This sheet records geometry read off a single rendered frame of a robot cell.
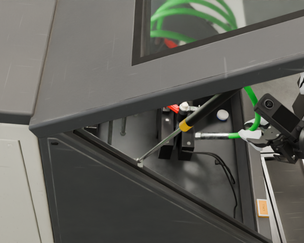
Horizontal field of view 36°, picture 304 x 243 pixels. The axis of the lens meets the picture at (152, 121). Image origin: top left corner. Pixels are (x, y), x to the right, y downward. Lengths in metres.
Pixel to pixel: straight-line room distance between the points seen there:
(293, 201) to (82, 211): 1.41
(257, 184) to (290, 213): 0.89
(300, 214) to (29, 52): 1.69
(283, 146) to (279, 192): 1.25
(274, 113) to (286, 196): 1.30
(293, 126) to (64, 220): 0.55
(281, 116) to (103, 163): 0.40
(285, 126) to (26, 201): 0.58
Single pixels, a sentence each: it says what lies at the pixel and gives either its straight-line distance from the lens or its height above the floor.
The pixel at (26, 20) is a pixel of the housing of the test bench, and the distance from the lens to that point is 0.93.
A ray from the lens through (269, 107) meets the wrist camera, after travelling 1.04.
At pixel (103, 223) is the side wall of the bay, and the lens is 1.13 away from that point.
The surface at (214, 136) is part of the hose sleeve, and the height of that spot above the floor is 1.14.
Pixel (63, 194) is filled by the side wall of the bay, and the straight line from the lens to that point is 1.01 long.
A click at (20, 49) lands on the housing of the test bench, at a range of 0.88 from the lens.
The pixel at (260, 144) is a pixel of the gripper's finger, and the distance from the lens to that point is 1.09.
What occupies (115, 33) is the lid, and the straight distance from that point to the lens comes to 0.81.
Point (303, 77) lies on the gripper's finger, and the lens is 1.28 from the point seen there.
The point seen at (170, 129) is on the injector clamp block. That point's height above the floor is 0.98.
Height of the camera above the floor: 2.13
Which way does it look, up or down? 54 degrees down
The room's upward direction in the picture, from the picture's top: 11 degrees clockwise
